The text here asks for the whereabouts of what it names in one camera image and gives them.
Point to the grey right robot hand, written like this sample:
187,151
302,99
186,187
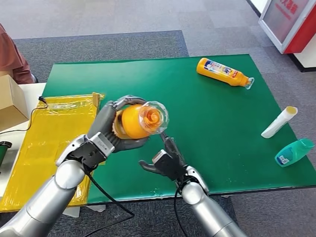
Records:
176,153

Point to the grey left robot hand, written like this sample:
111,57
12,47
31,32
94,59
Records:
102,119

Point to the orange detergent bottle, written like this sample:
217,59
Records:
134,122
222,72

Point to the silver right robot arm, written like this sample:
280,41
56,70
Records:
210,212

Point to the white tube bottle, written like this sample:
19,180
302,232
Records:
279,122

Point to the teal plastic bottle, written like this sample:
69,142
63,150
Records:
293,152

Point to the green table mat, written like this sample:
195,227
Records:
210,130

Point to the yellow plastic-wrapped box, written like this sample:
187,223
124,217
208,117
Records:
44,130

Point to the brown cardboard box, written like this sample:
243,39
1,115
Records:
10,103

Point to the dark green container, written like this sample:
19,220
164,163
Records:
4,151

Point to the person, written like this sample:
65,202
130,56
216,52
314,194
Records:
10,59

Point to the red and white display stand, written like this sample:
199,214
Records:
286,23

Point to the white cabinet with black base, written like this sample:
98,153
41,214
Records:
307,57

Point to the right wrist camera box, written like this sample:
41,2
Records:
163,158

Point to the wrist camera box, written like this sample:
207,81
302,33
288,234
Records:
163,158
96,150

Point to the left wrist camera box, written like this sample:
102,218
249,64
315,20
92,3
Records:
96,150

